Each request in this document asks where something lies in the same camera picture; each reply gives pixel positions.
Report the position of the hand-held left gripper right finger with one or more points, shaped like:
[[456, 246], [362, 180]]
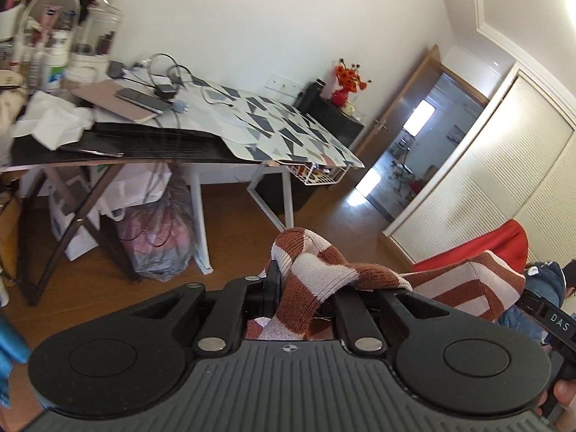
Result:
[[346, 310]]

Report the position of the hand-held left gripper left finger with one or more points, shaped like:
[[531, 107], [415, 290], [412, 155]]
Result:
[[272, 292]]

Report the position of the brown white striped sweater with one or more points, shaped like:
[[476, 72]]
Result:
[[315, 274]]

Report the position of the clear plastic bag of clothes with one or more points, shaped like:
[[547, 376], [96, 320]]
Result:
[[157, 238]]

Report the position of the person's right hand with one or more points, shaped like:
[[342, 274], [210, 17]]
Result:
[[566, 398]]

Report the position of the red cushion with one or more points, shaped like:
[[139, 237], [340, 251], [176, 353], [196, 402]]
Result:
[[495, 247]]

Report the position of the white table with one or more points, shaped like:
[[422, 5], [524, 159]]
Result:
[[200, 216]]

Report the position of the white louvered wardrobe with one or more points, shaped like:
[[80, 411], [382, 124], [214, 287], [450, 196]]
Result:
[[495, 180]]

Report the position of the geometric patterned tablecloth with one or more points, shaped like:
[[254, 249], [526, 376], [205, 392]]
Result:
[[279, 130]]

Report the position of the black bottle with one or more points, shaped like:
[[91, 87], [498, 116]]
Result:
[[310, 94]]

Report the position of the white shopping bag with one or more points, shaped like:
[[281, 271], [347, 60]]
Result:
[[72, 220]]

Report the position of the wooden door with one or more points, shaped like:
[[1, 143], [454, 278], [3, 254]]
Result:
[[396, 99]]

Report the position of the black charger adapter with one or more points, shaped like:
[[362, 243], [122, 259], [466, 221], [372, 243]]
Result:
[[165, 91]]

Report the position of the dark smartphone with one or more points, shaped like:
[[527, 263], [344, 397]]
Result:
[[141, 99]]

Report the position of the pink laptop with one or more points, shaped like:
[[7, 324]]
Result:
[[103, 96]]

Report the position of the white crumpled tissue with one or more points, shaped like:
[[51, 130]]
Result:
[[49, 121]]

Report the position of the white round tub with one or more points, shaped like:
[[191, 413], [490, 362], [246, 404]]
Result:
[[87, 67]]

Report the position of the white bottle green label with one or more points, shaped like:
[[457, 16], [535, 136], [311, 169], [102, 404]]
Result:
[[54, 69]]

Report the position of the glass jar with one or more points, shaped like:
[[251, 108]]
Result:
[[103, 27]]

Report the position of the beige bag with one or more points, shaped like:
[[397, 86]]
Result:
[[9, 112]]

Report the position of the white cosmetics organizer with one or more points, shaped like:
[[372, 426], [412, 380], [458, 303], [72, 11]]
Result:
[[49, 18]]

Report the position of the white makeup brush holder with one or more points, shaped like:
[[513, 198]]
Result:
[[9, 18]]

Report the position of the white power wall socket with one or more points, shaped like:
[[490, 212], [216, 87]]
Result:
[[294, 88], [287, 86]]

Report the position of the white network wall outlet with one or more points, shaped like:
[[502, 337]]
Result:
[[279, 83]]

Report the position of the white coaxial wall outlet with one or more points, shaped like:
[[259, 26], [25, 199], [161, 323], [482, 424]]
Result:
[[271, 81]]

